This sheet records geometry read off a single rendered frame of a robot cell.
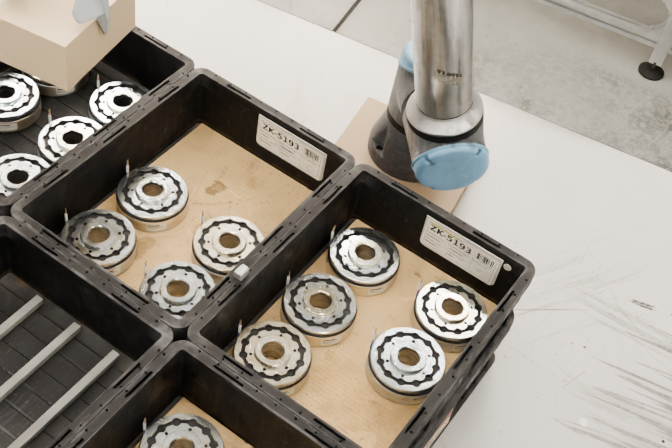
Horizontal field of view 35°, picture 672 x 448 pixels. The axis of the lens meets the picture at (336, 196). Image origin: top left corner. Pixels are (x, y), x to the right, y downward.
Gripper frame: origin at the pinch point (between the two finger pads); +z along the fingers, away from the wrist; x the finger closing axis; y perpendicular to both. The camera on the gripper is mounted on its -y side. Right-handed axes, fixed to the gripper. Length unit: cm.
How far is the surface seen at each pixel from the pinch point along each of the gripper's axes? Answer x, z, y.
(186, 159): 14.9, 27.4, -8.2
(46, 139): -3.2, 24.5, 1.9
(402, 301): 55, 27, -1
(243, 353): 40, 24, 20
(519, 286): 69, 17, -4
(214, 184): 21.1, 27.4, -6.0
